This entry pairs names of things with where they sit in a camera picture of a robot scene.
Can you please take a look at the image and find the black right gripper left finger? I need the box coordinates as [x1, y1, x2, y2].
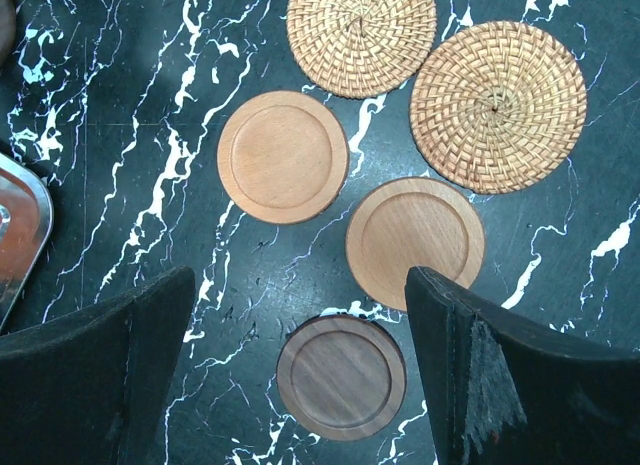
[1, 267, 196, 464]

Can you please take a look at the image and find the dark wooden coaster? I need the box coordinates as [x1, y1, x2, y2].
[276, 315, 407, 441]
[0, 0, 16, 65]

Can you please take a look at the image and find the light wooden coaster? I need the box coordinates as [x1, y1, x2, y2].
[217, 90, 349, 225]
[345, 177, 486, 311]

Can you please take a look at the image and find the silver metal tray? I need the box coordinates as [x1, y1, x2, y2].
[1, 154, 54, 325]

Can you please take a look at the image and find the woven rattan coaster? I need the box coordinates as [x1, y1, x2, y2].
[409, 20, 588, 195]
[286, 0, 437, 99]

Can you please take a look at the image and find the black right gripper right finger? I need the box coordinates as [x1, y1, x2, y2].
[405, 267, 639, 464]

